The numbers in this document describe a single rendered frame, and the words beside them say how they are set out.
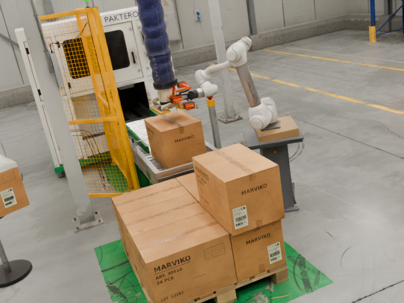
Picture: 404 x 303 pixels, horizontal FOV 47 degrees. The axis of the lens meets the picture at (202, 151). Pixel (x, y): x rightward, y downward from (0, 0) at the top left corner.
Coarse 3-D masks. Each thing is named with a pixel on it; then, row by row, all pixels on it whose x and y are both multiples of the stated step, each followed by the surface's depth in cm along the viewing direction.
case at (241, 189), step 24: (240, 144) 357; (216, 168) 320; (240, 168) 313; (264, 168) 306; (216, 192) 317; (240, 192) 302; (264, 192) 309; (216, 216) 332; (240, 216) 307; (264, 216) 315
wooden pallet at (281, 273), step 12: (132, 264) 396; (264, 276) 335; (276, 276) 339; (288, 276) 343; (144, 288) 361; (228, 288) 326; (192, 300) 318; (204, 300) 322; (216, 300) 327; (228, 300) 329
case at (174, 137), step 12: (144, 120) 473; (156, 120) 462; (168, 120) 454; (180, 120) 447; (192, 120) 440; (156, 132) 438; (168, 132) 424; (180, 132) 429; (192, 132) 433; (156, 144) 452; (168, 144) 427; (180, 144) 432; (192, 144) 437; (204, 144) 441; (156, 156) 467; (168, 156) 430; (180, 156) 435; (192, 156) 440; (168, 168) 434
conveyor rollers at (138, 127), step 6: (138, 120) 632; (132, 126) 611; (138, 126) 605; (144, 126) 599; (138, 132) 579; (144, 132) 573; (144, 138) 548; (150, 150) 505; (150, 156) 487; (156, 162) 471; (162, 168) 447
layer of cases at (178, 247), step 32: (128, 192) 408; (160, 192) 396; (192, 192) 386; (128, 224) 351; (160, 224) 343; (192, 224) 335; (160, 256) 302; (192, 256) 309; (224, 256) 318; (256, 256) 328; (160, 288) 306; (192, 288) 315
